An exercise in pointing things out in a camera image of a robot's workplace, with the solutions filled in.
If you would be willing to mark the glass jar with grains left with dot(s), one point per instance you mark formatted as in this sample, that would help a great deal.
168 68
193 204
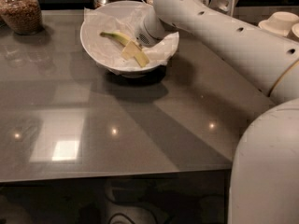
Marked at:
22 16

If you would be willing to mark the yellow green banana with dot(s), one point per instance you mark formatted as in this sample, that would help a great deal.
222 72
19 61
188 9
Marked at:
141 58

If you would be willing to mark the white bowl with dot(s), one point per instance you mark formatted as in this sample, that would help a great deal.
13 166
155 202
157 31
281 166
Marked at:
102 47

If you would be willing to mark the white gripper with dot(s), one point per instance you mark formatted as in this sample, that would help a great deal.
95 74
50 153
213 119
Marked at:
146 34

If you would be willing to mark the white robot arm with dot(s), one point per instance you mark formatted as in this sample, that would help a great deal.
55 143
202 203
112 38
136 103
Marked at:
264 186

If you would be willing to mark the stack of white cups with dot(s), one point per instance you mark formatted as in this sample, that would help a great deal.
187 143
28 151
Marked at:
285 24

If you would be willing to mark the white paper liner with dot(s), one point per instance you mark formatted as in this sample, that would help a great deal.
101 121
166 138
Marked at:
102 25

